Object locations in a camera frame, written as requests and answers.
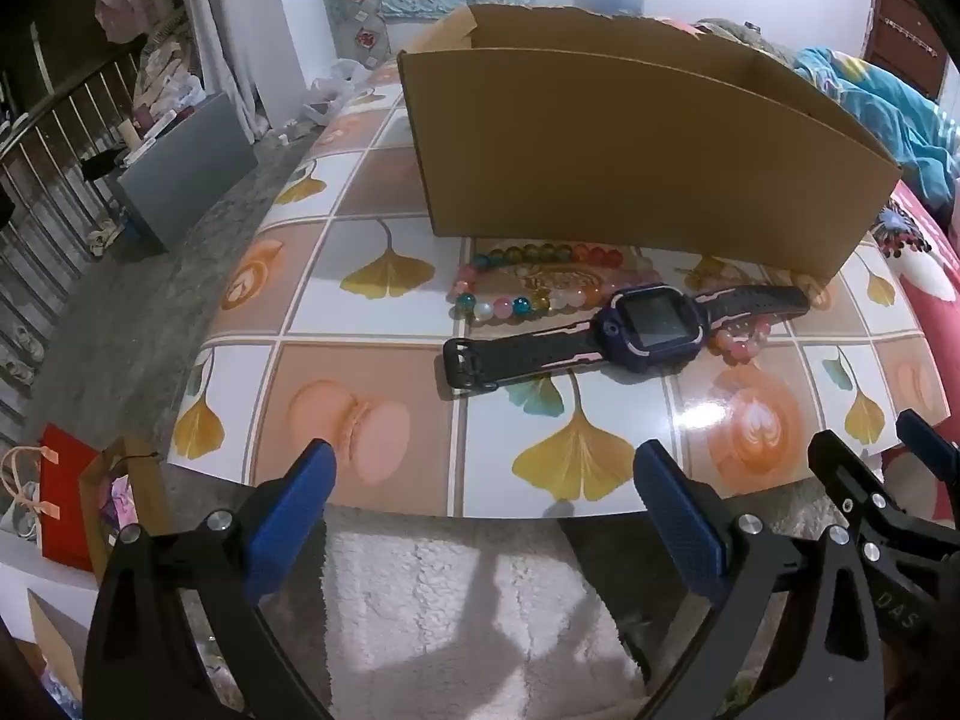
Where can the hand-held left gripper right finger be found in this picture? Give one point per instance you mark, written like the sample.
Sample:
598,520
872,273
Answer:
679,525

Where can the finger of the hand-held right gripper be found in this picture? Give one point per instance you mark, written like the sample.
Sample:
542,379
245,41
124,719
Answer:
847,476
930,439

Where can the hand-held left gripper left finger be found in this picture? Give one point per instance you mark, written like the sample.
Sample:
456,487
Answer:
292,517

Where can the black and pink smartwatch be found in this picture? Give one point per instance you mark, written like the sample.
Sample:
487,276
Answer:
652,319

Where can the brown cardboard box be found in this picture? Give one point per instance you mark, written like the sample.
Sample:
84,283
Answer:
637,165

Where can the red floral blanket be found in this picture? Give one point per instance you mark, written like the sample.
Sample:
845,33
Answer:
930,270

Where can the brown paper bag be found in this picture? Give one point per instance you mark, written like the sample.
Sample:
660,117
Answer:
94,510

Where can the red gift bag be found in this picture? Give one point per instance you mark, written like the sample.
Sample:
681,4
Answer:
67,495

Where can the pair of white shoes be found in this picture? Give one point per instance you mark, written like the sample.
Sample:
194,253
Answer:
21,360

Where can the blue blanket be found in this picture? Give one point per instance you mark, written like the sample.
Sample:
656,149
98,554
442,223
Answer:
900,120

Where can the pair of sandals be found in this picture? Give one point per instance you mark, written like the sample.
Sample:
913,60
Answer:
103,238

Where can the grey storage box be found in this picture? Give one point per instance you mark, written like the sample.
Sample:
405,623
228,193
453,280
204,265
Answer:
187,165

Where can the black cloth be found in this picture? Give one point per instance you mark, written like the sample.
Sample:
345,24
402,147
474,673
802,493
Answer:
103,163

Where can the brown wooden door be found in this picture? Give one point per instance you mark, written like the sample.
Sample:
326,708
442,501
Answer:
904,37

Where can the cream cylindrical cup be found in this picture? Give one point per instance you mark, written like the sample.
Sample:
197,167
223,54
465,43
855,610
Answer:
133,137

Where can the white plastic bag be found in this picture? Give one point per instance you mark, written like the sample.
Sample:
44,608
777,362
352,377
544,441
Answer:
330,90

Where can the metal railing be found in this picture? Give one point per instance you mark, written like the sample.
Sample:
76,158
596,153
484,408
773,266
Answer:
45,165

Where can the white curtain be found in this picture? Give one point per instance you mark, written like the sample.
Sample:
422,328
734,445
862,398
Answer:
217,30

